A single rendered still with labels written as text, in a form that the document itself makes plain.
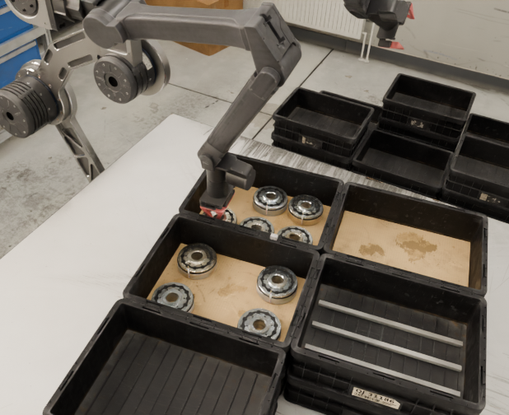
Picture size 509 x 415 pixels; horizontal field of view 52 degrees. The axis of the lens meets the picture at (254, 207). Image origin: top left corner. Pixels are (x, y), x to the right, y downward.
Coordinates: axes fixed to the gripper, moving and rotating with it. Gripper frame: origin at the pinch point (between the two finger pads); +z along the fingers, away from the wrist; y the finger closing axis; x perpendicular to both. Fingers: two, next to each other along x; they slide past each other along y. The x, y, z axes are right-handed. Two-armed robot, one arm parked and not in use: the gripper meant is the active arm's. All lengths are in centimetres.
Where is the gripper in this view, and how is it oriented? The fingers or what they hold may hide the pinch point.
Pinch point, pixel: (217, 216)
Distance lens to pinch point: 147.7
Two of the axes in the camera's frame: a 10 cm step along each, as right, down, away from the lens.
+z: -0.4, 7.3, 6.8
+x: -9.4, -2.6, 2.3
